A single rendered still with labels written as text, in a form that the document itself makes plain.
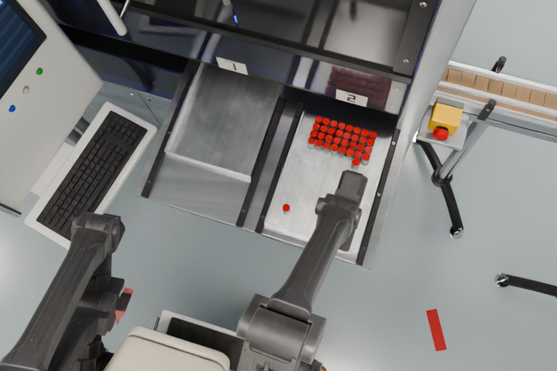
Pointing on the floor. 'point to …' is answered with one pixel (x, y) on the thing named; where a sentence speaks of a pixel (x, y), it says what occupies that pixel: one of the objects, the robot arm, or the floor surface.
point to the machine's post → (443, 35)
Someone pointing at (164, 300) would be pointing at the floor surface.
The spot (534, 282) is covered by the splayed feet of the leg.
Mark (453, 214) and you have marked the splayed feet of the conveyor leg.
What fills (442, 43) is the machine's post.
